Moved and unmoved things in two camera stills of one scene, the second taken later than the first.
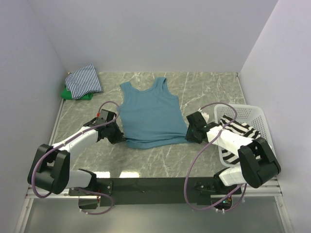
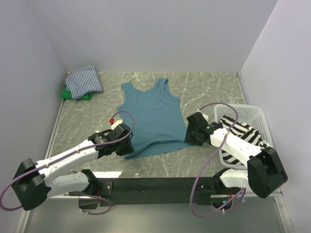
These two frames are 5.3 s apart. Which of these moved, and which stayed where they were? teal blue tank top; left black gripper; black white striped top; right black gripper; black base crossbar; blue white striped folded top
Moved: teal blue tank top; left black gripper
Stayed: right black gripper; black white striped top; blue white striped folded top; black base crossbar
